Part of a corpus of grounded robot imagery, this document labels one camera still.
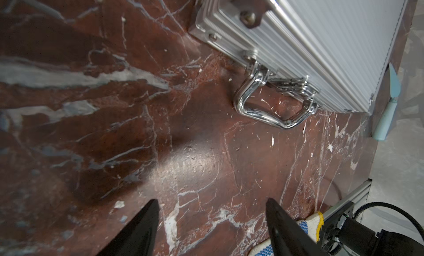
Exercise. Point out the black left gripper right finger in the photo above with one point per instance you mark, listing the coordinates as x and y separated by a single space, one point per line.
287 237

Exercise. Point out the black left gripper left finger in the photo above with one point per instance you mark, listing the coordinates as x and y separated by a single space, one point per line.
137 238

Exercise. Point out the silver aluminium poker case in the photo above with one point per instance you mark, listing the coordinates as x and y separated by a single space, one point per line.
328 54

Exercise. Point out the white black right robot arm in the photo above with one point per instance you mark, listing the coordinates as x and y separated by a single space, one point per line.
342 230

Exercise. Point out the blue dotted work glove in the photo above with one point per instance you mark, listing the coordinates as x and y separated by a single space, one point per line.
311 226

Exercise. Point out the teal garden trowel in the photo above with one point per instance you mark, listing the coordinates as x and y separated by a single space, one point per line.
383 126

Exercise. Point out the aluminium front frame rail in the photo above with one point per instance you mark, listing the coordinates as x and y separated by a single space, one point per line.
359 195

